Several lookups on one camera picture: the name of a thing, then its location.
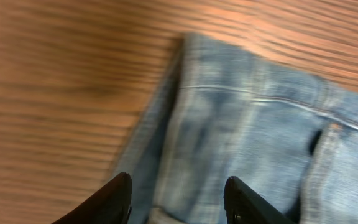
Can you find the light blue denim jeans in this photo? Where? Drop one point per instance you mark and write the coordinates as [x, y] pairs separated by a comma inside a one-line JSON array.
[[221, 111]]

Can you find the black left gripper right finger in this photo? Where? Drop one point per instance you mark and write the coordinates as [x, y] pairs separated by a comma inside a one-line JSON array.
[[245, 206]]

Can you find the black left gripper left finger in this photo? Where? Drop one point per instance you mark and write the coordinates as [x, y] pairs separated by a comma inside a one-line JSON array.
[[111, 204]]

